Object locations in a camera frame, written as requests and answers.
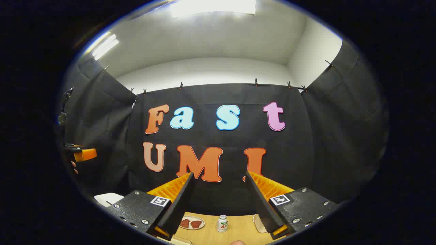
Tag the black backdrop cloth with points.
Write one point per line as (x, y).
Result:
(204, 95)

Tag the red meat piece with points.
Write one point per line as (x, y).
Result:
(196, 224)
(185, 223)

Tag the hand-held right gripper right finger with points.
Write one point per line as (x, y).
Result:
(260, 204)

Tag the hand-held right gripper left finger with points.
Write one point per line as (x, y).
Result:
(182, 200)

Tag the dark metal stand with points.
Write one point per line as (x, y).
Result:
(64, 109)

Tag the white toaster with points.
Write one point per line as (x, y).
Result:
(260, 225)

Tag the white drink bottle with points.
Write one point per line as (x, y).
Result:
(222, 224)

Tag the white rice cooker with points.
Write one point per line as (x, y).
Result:
(108, 198)

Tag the white round plate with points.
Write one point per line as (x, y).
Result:
(192, 217)

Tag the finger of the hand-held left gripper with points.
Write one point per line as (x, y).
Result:
(87, 154)

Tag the large ceiling light panel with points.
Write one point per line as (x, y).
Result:
(213, 7)

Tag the small ceiling light panel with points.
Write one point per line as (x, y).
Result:
(105, 46)

